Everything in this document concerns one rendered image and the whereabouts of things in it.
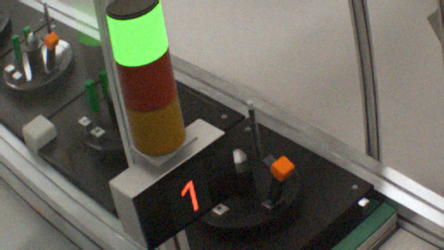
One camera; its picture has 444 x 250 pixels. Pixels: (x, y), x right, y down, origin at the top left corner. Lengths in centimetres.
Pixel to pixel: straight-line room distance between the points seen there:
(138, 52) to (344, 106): 79
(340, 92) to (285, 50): 15
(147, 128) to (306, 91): 76
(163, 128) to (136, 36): 10
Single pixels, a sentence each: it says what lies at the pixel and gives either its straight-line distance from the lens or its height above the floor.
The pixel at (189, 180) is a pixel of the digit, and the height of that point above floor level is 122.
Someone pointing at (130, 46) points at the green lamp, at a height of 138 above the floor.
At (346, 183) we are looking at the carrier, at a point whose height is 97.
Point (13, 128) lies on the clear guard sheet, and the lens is 97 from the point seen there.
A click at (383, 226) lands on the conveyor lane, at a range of 139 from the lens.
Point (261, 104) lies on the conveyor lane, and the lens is 158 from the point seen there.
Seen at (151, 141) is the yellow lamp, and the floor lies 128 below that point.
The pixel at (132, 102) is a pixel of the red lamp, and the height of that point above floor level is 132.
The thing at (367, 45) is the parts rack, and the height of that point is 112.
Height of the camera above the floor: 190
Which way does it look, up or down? 37 degrees down
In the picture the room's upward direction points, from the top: 11 degrees counter-clockwise
